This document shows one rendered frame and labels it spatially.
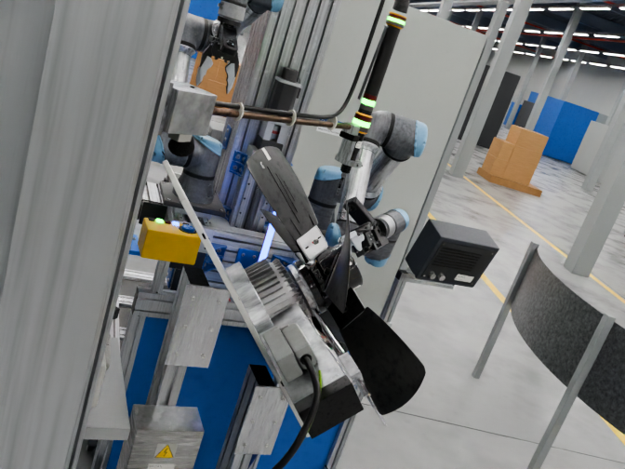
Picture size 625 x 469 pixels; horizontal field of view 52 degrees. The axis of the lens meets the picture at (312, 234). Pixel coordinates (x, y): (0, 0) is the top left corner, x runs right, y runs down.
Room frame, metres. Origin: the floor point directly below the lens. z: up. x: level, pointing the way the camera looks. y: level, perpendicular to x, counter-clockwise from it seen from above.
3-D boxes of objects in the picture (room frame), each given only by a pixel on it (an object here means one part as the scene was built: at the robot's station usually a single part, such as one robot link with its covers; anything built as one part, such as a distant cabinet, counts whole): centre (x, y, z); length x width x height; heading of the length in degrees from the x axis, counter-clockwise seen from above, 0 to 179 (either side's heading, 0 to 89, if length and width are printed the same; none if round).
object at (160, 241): (1.76, 0.40, 1.02); 0.16 x 0.10 x 0.11; 116
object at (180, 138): (1.05, 0.26, 1.48); 0.05 x 0.04 x 0.05; 151
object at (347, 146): (1.56, -0.02, 1.50); 0.09 x 0.07 x 0.10; 151
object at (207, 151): (2.23, 0.47, 1.20); 0.13 x 0.12 x 0.14; 122
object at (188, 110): (1.02, 0.28, 1.54); 0.10 x 0.07 x 0.08; 151
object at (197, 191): (2.24, 0.46, 1.09); 0.15 x 0.15 x 0.10
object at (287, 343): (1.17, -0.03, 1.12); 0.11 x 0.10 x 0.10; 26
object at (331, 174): (2.43, 0.00, 1.20); 0.13 x 0.12 x 0.14; 102
